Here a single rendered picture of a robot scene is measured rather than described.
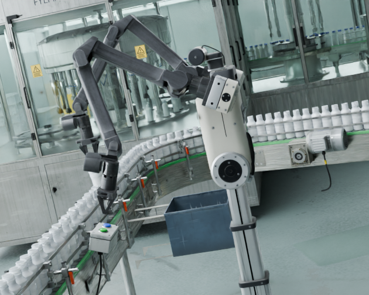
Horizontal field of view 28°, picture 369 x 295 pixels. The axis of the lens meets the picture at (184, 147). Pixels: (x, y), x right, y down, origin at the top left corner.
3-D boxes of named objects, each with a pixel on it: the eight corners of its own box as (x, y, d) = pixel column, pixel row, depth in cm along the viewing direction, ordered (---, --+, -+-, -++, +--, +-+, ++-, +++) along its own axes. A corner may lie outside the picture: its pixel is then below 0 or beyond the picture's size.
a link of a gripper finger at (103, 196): (94, 213, 273) (97, 189, 271) (98, 208, 280) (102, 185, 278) (112, 217, 272) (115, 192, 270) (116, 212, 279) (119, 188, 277)
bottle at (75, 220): (89, 249, 297) (81, 209, 294) (76, 253, 294) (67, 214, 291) (84, 246, 302) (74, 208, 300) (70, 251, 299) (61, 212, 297)
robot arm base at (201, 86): (217, 74, 285) (207, 103, 288) (197, 68, 285) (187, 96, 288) (215, 76, 276) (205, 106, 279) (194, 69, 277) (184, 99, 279)
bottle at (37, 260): (54, 290, 255) (43, 245, 252) (50, 297, 249) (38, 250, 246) (37, 293, 255) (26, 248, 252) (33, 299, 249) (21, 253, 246)
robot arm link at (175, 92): (197, 75, 280) (196, 81, 285) (172, 67, 281) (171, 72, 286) (189, 96, 277) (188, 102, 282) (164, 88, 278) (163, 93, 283)
